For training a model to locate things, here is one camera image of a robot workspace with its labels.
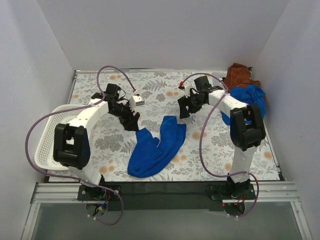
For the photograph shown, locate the aluminium frame rail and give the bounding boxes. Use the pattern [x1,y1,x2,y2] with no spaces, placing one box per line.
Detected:
[31,181,300,203]

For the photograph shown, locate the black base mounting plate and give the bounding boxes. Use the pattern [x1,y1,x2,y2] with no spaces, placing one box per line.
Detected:
[76,183,257,212]

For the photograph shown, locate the brown towel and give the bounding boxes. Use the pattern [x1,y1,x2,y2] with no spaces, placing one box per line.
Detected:
[223,63,260,92]

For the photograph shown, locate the white perforated plastic basket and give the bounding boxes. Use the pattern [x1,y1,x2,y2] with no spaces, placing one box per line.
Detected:
[34,104,83,171]

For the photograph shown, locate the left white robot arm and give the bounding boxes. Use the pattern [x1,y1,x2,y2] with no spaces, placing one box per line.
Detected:
[53,83,145,200]

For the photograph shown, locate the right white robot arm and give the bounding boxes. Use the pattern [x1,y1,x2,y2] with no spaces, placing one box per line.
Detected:
[178,73,266,200]

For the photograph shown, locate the blue towel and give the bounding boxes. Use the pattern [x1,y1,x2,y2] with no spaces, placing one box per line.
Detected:
[230,84,267,118]
[127,115,187,179]

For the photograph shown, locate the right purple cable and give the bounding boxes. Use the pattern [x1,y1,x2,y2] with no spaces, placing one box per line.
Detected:
[181,73,261,219]

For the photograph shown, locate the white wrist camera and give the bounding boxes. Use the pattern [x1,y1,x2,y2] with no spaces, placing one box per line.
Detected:
[178,81,192,98]
[129,94,145,110]

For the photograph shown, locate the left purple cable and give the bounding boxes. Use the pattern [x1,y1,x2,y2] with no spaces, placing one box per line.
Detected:
[24,65,137,226]

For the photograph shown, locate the crumpled blue towel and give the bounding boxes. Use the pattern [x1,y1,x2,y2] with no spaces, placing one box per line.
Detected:
[230,84,267,118]

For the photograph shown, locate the purple cable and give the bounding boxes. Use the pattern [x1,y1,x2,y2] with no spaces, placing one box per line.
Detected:
[181,73,261,219]
[24,65,137,226]

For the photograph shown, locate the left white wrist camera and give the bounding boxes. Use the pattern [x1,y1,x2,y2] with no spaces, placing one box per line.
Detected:
[129,94,145,110]

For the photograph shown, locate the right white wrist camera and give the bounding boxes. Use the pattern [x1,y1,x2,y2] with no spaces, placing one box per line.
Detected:
[178,81,192,98]

